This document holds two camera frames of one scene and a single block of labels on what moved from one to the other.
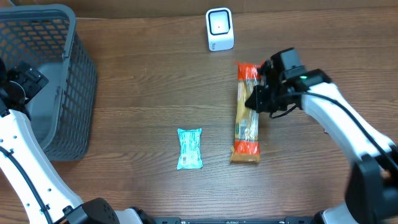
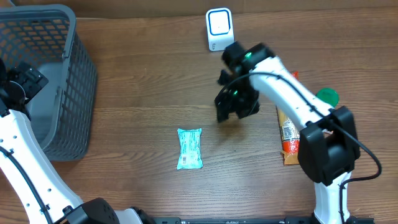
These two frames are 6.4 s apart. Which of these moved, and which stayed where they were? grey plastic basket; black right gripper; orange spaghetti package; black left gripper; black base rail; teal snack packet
Moved: black right gripper; orange spaghetti package
Stayed: black base rail; grey plastic basket; teal snack packet; black left gripper
